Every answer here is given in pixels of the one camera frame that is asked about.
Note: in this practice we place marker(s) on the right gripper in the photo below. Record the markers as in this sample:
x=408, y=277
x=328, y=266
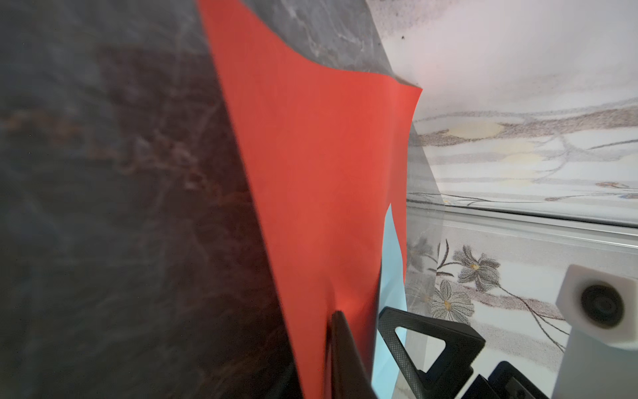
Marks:
x=503, y=384

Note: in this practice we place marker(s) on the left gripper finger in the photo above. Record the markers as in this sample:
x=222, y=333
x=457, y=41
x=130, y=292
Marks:
x=348, y=376

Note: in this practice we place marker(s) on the light blue paper top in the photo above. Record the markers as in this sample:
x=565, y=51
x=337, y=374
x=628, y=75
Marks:
x=392, y=294

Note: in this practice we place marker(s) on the red paper back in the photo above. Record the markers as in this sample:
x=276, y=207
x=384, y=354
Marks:
x=325, y=153

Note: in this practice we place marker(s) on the right corner aluminium post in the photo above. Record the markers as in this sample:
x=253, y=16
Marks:
x=621, y=237

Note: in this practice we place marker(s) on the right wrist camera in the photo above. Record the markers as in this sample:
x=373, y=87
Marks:
x=600, y=360

